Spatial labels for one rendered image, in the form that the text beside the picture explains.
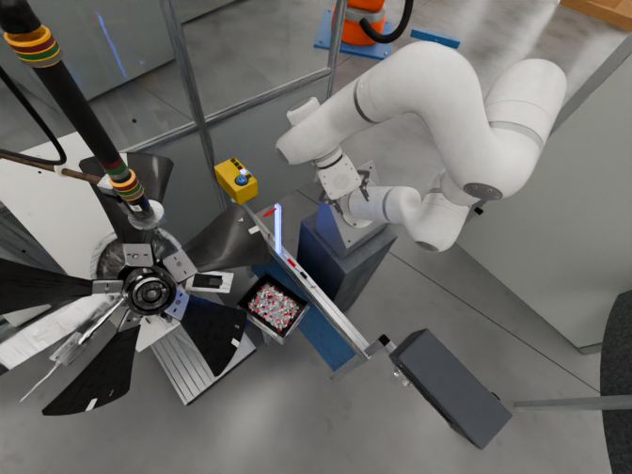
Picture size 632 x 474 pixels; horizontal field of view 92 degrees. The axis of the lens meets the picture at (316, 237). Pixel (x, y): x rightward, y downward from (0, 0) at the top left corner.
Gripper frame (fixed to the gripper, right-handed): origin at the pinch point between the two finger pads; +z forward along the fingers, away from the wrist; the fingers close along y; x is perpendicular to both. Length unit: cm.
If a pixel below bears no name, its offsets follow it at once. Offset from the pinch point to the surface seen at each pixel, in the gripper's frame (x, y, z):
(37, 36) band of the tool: -32, -24, -59
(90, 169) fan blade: -1, -53, -44
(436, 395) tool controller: -43, -4, 33
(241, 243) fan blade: 1.5, -36.0, -5.7
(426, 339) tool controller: -33.0, 0.2, 26.3
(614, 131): 42, 117, 56
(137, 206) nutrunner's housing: -22, -37, -35
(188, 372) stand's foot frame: 33, -126, 65
